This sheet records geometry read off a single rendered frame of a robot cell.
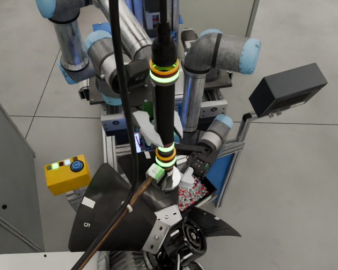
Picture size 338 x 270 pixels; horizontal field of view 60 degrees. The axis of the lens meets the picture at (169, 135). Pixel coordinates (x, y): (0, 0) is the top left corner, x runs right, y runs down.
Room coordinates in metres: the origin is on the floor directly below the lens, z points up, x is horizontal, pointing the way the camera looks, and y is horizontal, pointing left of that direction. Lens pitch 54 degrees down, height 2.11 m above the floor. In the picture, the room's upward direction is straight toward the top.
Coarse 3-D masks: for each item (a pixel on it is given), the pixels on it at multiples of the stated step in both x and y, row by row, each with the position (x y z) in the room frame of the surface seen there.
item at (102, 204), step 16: (96, 176) 0.35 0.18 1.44; (112, 176) 0.36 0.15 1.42; (96, 192) 0.31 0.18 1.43; (112, 192) 0.32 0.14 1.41; (128, 192) 0.33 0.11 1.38; (80, 208) 0.26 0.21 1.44; (96, 208) 0.27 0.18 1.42; (112, 208) 0.28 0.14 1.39; (144, 208) 0.31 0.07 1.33; (80, 224) 0.23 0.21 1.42; (96, 224) 0.24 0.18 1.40; (128, 224) 0.26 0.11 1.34; (144, 224) 0.27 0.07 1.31; (80, 240) 0.20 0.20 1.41; (112, 240) 0.22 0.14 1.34; (128, 240) 0.23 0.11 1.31; (144, 240) 0.24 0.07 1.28
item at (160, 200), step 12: (144, 156) 0.56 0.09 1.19; (132, 168) 0.50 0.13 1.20; (144, 168) 0.51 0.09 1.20; (132, 180) 0.46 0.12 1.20; (144, 180) 0.46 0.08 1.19; (144, 192) 0.42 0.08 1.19; (156, 192) 0.42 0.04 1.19; (168, 192) 0.42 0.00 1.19; (156, 204) 0.38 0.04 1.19; (168, 204) 0.38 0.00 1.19
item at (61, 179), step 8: (64, 160) 0.61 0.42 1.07; (72, 160) 0.61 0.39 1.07; (80, 160) 0.61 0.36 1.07; (56, 168) 0.57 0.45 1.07; (64, 168) 0.57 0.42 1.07; (88, 168) 0.60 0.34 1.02; (48, 176) 0.54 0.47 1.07; (56, 176) 0.54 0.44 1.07; (64, 176) 0.54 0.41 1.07; (72, 176) 0.54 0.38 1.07; (80, 176) 0.54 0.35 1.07; (88, 176) 0.55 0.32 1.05; (48, 184) 0.50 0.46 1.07; (56, 184) 0.51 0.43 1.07; (64, 184) 0.52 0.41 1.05; (72, 184) 0.53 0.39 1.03; (80, 184) 0.54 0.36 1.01; (88, 184) 0.54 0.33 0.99; (56, 192) 0.50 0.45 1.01; (64, 192) 0.51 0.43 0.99
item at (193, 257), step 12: (180, 228) 0.27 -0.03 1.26; (192, 228) 0.29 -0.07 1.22; (168, 240) 0.25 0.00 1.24; (180, 240) 0.24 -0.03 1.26; (192, 240) 0.25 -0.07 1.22; (204, 240) 0.26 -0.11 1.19; (168, 252) 0.22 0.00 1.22; (180, 252) 0.21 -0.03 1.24; (192, 252) 0.21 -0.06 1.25; (204, 252) 0.22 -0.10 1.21; (156, 264) 0.19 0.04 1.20; (168, 264) 0.19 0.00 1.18; (180, 264) 0.19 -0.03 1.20
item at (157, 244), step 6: (156, 222) 0.28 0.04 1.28; (162, 222) 0.29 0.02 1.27; (156, 228) 0.27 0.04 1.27; (168, 228) 0.28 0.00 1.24; (150, 234) 0.26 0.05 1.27; (156, 234) 0.26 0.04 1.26; (162, 234) 0.26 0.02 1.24; (150, 240) 0.24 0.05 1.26; (156, 240) 0.25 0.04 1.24; (162, 240) 0.25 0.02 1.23; (144, 246) 0.22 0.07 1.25; (150, 246) 0.23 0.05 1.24; (156, 246) 0.23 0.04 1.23; (150, 252) 0.22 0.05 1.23; (156, 252) 0.22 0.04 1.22
